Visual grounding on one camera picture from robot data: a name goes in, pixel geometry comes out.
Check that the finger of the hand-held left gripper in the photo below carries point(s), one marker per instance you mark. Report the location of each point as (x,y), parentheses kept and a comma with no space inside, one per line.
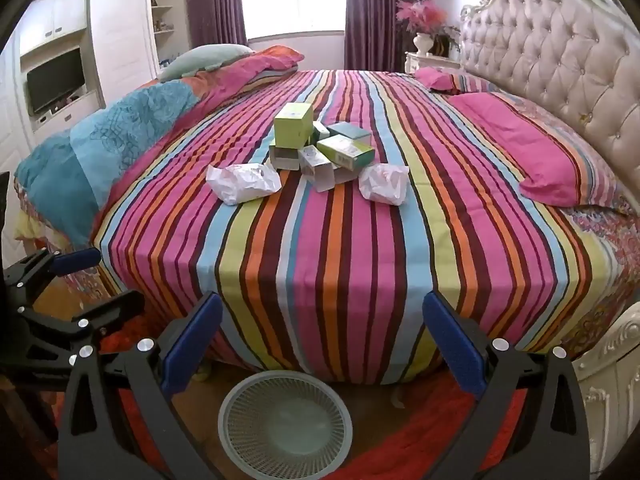
(115,312)
(75,261)

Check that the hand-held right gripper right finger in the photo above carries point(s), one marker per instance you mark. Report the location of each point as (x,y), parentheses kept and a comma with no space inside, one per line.
(457,340)

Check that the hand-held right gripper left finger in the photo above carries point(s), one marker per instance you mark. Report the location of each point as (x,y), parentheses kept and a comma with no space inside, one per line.
(192,340)

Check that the grey mesh waste basket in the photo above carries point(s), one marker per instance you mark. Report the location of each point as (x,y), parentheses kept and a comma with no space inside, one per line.
(285,440)

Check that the white plastic bag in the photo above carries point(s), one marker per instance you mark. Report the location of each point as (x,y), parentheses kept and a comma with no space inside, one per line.
(382,182)
(240,182)

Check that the plain white box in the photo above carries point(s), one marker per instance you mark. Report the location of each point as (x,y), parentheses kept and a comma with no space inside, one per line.
(285,159)

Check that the grey white box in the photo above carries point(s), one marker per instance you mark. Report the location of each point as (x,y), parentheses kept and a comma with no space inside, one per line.
(315,165)

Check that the teal box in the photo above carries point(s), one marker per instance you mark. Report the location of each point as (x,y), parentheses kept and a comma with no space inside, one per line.
(352,132)

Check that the tall lime green box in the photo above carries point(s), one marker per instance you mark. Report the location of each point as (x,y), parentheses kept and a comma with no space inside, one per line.
(292,125)

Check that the blue patterned quilt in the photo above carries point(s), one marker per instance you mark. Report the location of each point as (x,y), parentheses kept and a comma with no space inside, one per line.
(100,150)

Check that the red rug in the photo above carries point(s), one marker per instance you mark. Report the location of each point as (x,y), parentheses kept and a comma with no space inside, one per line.
(395,440)

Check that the striped bed sheet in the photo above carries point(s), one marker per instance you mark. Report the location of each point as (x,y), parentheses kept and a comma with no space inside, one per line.
(325,260)

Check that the floral bed sheet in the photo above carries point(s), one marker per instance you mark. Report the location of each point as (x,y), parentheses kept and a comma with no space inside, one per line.
(605,270)

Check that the black television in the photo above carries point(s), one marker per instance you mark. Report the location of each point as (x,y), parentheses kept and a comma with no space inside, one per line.
(55,80)

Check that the large pink pillow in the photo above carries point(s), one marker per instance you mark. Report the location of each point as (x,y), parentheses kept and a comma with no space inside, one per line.
(525,145)

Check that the pale green pillow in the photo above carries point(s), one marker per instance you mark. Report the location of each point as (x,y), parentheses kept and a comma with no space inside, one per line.
(205,60)

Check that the pink orange folded quilt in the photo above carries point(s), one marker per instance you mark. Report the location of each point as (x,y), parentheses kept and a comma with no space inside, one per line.
(265,62)

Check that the white ornate nightstand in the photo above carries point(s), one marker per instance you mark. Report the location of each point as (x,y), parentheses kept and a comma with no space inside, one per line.
(425,62)

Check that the tufted beige headboard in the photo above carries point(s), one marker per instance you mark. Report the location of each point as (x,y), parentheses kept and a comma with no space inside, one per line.
(550,60)

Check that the purple curtain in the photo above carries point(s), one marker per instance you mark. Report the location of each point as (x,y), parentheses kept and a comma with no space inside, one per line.
(375,10)
(215,0)

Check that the white vase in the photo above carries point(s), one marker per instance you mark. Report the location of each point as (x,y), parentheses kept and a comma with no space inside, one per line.
(425,44)

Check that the pink feather flowers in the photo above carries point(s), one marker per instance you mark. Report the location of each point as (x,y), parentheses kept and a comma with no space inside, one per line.
(425,15)

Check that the white ornate bed frame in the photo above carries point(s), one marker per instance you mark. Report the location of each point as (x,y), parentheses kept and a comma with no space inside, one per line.
(615,385)

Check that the white wall cabinet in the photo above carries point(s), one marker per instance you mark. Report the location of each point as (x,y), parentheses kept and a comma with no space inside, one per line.
(120,25)

